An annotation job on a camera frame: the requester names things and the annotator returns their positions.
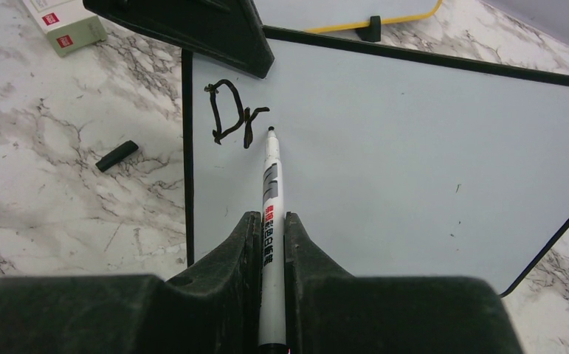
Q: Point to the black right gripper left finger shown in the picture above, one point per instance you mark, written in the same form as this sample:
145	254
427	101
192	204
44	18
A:
211	307

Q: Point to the black yellow-board stand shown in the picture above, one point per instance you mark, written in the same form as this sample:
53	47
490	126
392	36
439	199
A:
372	32

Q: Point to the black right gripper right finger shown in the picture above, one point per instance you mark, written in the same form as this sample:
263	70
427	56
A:
330	310

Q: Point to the yellow framed whiteboard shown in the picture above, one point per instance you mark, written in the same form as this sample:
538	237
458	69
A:
335	15

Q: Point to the black whiteboard marker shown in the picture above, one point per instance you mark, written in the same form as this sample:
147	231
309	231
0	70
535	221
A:
272	315

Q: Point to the black framed whiteboard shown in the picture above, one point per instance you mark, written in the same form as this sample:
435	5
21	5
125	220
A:
398	162

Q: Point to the black marker cap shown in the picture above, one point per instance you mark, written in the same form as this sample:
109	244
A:
116	155

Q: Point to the small green white box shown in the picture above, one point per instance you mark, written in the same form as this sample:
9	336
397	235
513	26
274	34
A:
66	24

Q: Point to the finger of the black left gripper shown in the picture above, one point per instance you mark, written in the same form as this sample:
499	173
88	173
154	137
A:
228	31

